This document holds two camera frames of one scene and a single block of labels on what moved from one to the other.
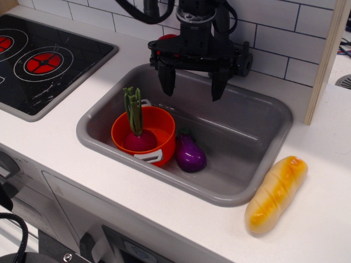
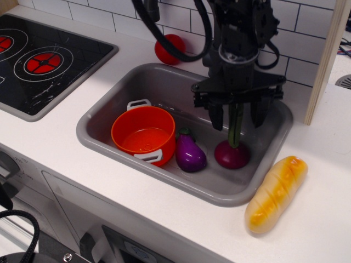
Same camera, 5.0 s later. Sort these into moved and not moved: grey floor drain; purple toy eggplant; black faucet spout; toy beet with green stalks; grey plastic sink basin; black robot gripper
Moved: toy beet with green stalks; black robot gripper
Not moved: grey plastic sink basin; black faucet spout; grey floor drain; purple toy eggplant
